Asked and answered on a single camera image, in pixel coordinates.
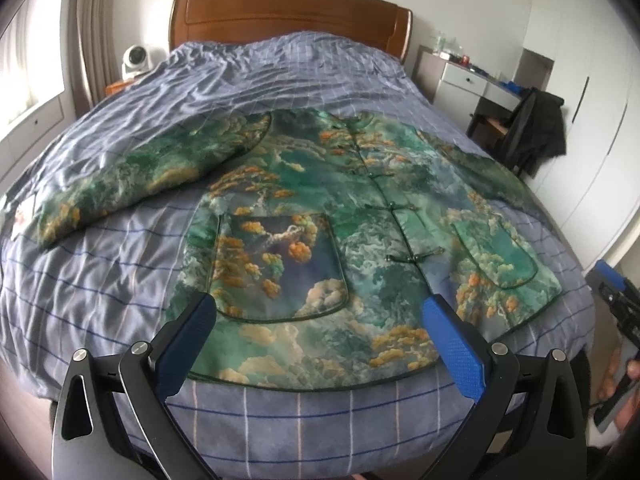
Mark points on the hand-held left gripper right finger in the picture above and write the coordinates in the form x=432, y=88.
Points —
x=452, y=345

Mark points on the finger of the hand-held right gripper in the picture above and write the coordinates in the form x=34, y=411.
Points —
x=607, y=272

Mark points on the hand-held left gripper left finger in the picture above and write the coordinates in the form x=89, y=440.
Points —
x=192, y=340

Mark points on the green cloud print jacket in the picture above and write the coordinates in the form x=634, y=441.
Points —
x=300, y=185

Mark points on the person's right hand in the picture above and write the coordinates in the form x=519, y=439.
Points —
x=632, y=370

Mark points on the white wardrobe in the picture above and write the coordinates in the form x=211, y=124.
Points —
x=590, y=135

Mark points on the black jacket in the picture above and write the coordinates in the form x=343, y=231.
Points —
x=540, y=130

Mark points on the blue desk clutter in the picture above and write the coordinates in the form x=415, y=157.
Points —
x=506, y=83

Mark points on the white and grey desk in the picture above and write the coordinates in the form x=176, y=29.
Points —
x=462, y=80

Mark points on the white low cabinet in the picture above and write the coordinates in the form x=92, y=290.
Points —
x=35, y=130

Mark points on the wooden nightstand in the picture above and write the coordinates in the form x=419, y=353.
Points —
x=116, y=88

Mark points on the bed with blue checked cover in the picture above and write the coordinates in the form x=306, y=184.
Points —
x=250, y=75

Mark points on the clear bottles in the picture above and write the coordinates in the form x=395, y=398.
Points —
x=441, y=42

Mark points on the white round fan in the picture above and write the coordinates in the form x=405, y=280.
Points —
x=136, y=57

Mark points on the beige curtain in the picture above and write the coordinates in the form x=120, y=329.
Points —
x=95, y=35

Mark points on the window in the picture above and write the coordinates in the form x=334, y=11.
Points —
x=30, y=50

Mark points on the wooden headboard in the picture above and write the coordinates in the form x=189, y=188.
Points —
x=280, y=15

